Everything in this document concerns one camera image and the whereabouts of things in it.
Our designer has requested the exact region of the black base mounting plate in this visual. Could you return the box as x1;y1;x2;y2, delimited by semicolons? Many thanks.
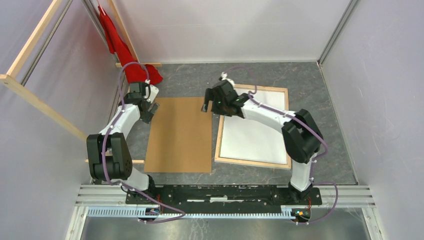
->
122;184;323;215

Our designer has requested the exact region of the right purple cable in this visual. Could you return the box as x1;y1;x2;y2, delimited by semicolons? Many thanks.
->
225;66;339;225

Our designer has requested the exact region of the printed photo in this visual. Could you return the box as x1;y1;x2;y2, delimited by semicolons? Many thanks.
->
219;88;288;166

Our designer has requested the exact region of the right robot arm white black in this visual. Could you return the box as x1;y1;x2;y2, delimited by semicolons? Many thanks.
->
201;77;328;204

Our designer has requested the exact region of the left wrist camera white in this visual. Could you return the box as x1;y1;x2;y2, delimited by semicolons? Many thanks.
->
143;80;159;104

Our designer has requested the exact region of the grey slotted cable duct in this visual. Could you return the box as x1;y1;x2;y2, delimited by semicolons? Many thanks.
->
87;206;295;220

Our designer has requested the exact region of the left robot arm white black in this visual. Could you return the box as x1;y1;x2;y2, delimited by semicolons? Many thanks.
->
86;82;159;204

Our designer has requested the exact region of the wooden picture frame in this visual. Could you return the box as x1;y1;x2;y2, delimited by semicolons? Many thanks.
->
214;83;292;170

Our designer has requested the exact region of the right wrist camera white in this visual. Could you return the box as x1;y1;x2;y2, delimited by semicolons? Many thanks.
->
219;72;235;87

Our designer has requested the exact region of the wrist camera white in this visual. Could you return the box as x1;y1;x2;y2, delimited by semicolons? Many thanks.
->
143;80;159;104
219;72;235;87

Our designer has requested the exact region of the aluminium rail base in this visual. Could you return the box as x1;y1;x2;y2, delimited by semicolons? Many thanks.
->
76;185;376;208

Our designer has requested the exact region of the brown frame backing board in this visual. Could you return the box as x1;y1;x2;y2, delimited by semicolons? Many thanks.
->
144;97;213;173

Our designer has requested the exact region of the wooden rack frame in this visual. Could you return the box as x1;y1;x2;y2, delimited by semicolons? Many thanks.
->
0;0;163;165

